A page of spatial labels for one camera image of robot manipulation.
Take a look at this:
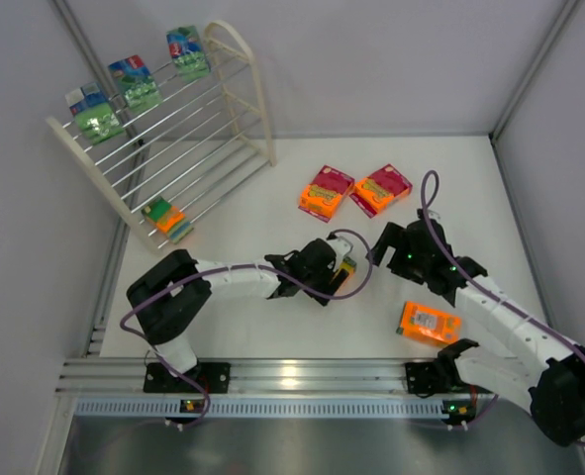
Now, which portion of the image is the orange box barcode side up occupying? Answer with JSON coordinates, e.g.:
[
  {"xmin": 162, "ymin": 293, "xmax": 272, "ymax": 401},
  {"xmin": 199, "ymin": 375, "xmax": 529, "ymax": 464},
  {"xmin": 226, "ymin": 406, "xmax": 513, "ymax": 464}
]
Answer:
[{"xmin": 337, "ymin": 256, "xmax": 357, "ymax": 287}]

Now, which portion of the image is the orange pink Scrub Mommy box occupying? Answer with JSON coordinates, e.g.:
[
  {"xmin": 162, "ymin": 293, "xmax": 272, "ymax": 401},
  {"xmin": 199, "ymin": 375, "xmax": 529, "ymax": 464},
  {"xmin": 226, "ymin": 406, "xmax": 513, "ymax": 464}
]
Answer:
[{"xmin": 298, "ymin": 165, "xmax": 354, "ymax": 223}]

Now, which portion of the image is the orange green Sponge Daddy box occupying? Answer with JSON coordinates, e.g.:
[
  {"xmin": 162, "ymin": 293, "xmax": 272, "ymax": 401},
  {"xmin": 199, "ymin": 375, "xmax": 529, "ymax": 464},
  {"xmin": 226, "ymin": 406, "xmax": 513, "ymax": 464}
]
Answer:
[{"xmin": 142, "ymin": 197, "xmax": 194, "ymax": 244}]

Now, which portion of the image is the blue green Vileda sponge pack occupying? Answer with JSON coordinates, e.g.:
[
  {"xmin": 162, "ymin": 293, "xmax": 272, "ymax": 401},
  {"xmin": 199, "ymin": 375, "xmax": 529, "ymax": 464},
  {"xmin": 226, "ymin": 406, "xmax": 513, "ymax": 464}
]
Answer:
[{"xmin": 65, "ymin": 82, "xmax": 124, "ymax": 145}]

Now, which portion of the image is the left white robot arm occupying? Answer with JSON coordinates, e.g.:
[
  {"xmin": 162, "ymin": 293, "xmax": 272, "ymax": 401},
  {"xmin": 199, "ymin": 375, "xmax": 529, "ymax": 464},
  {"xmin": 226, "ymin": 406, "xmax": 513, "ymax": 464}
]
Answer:
[{"xmin": 126, "ymin": 234, "xmax": 353, "ymax": 375}]

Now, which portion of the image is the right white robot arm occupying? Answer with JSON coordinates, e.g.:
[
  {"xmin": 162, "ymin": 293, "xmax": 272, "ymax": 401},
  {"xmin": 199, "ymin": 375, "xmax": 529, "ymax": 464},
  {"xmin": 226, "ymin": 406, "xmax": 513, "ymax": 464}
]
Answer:
[{"xmin": 372, "ymin": 218, "xmax": 585, "ymax": 446}]

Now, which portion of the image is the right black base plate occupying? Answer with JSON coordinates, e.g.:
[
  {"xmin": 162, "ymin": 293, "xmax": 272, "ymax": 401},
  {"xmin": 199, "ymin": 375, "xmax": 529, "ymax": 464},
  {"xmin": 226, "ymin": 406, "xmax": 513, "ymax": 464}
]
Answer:
[{"xmin": 404, "ymin": 361, "xmax": 452, "ymax": 398}]

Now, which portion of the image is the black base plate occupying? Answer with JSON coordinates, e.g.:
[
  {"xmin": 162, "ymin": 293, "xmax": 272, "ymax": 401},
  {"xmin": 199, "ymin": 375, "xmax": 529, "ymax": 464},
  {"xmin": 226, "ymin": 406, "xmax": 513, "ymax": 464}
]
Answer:
[
  {"xmin": 143, "ymin": 362, "xmax": 232, "ymax": 394},
  {"xmin": 404, "ymin": 361, "xmax": 452, "ymax": 398}
]

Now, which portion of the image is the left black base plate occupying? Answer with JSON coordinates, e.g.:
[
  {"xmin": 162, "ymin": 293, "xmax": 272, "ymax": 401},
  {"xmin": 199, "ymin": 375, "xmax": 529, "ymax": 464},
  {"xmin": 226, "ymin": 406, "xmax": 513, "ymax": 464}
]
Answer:
[{"xmin": 143, "ymin": 362, "xmax": 232, "ymax": 394}]

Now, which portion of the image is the cream chrome wire shelf rack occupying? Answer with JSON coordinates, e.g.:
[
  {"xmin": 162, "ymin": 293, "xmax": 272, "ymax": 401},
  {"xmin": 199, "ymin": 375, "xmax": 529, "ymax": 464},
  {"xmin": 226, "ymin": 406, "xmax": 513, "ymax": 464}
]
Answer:
[{"xmin": 46, "ymin": 21, "xmax": 276, "ymax": 254}]

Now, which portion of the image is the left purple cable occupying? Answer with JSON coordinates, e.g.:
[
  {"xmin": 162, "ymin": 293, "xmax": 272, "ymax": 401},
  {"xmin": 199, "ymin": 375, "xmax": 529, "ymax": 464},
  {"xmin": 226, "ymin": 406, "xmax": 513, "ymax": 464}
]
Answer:
[{"xmin": 119, "ymin": 228, "xmax": 374, "ymax": 430}]

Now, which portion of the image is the aluminium mounting rail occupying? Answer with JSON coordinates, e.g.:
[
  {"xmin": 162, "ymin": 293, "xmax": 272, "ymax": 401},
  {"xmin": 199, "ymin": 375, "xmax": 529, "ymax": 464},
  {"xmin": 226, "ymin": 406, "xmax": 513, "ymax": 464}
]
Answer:
[{"xmin": 53, "ymin": 356, "xmax": 585, "ymax": 420}]

